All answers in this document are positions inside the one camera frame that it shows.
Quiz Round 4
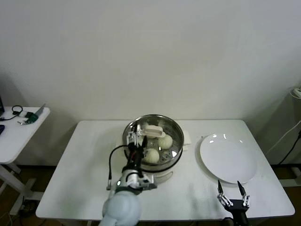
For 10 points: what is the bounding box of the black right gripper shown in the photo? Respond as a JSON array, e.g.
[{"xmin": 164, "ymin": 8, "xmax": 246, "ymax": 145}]
[{"xmin": 216, "ymin": 180, "xmax": 251, "ymax": 226}]

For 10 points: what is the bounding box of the glass lid with cream handle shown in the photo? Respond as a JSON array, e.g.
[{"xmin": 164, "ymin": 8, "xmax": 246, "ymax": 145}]
[{"xmin": 122, "ymin": 114, "xmax": 185, "ymax": 167}]

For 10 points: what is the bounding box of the black power cable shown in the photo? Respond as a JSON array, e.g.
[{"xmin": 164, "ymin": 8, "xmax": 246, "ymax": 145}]
[{"xmin": 278, "ymin": 131, "xmax": 301, "ymax": 165}]

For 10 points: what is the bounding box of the white power cable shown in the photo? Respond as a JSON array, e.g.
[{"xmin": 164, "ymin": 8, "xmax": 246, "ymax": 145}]
[{"xmin": 267, "ymin": 122, "xmax": 301, "ymax": 153}]

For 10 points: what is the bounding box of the grey hand saw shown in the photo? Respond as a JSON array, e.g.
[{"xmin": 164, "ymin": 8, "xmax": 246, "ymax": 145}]
[{"xmin": 34, "ymin": 103, "xmax": 47, "ymax": 118}]

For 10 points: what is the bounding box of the white metal stand base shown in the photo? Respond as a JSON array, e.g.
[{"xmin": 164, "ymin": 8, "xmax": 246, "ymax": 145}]
[{"xmin": 281, "ymin": 164, "xmax": 301, "ymax": 188}]

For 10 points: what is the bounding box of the stainless steel steamer basket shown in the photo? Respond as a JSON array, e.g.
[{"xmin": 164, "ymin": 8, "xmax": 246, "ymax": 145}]
[{"xmin": 122, "ymin": 114, "xmax": 186, "ymax": 172}]

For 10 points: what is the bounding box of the white ceramic plate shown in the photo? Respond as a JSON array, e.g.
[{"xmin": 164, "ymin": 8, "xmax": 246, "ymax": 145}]
[{"xmin": 199, "ymin": 133, "xmax": 258, "ymax": 187}]

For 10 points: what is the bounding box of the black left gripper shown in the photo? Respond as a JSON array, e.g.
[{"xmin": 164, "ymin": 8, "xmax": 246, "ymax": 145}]
[{"xmin": 126, "ymin": 124, "xmax": 149, "ymax": 171}]

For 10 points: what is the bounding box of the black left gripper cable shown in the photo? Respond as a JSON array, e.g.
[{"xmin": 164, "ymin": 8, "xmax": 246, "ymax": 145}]
[{"xmin": 107, "ymin": 145, "xmax": 130, "ymax": 190}]

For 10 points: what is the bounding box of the white side table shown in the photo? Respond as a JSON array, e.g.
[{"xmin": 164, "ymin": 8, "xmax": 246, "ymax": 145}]
[{"xmin": 0, "ymin": 106, "xmax": 51, "ymax": 215}]

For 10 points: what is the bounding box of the green tool holder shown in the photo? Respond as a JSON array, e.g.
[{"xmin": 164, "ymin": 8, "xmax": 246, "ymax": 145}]
[{"xmin": 25, "ymin": 112, "xmax": 39, "ymax": 124}]

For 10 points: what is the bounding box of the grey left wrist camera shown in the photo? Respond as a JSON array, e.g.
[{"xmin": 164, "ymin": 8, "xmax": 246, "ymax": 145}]
[{"xmin": 138, "ymin": 178, "xmax": 158, "ymax": 191}]

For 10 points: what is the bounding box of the black looped cable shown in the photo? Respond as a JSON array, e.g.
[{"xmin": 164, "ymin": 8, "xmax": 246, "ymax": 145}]
[{"xmin": 0, "ymin": 105, "xmax": 24, "ymax": 121}]

